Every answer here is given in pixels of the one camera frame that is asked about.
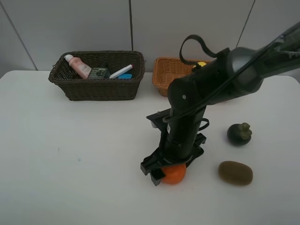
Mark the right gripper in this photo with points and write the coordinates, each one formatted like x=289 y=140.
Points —
x=180 y=143

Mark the orange tangerine fruit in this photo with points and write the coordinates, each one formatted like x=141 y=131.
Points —
x=174 y=174

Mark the brown kiwi fruit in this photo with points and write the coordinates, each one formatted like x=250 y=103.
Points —
x=235 y=173

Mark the dark mangosteen fruit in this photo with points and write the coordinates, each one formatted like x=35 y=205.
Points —
x=239 y=134

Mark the black whiteboard eraser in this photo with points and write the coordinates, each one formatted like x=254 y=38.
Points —
x=125 y=76

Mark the white pink-tipped marker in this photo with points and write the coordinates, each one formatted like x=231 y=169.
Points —
x=121 y=71

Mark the black square bottle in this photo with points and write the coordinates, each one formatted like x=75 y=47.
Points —
x=100 y=72

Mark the yellow lemon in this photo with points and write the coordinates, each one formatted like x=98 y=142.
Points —
x=200 y=64

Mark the pink lotion bottle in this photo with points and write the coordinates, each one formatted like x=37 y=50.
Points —
x=82 y=69

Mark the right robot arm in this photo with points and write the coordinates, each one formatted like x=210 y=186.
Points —
x=231 y=74

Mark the orange wicker basket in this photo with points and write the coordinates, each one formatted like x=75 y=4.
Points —
x=167 y=69

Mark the dark brown wicker basket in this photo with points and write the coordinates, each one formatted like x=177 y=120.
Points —
x=78 y=89

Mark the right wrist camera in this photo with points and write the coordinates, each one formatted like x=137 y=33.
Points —
x=157 y=119

